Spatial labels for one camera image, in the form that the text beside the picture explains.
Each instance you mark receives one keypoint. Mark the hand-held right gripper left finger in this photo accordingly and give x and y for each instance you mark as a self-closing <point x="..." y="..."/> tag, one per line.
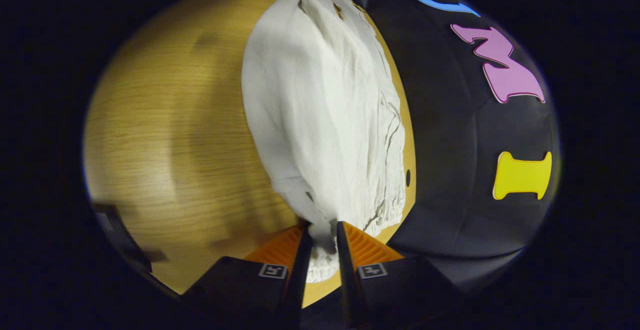
<point x="302" y="270"/>

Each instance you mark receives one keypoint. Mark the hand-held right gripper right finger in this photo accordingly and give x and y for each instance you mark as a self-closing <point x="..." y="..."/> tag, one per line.
<point x="346" y="270"/>

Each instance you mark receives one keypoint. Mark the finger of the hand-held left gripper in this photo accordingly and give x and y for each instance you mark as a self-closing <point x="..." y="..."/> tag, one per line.
<point x="122" y="235"/>

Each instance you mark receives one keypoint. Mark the white jeans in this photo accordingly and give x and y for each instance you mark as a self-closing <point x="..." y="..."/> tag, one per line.
<point x="320" y="120"/>

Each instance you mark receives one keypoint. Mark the black backdrop cloth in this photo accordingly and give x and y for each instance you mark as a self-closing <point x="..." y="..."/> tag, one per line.
<point x="450" y="145"/>

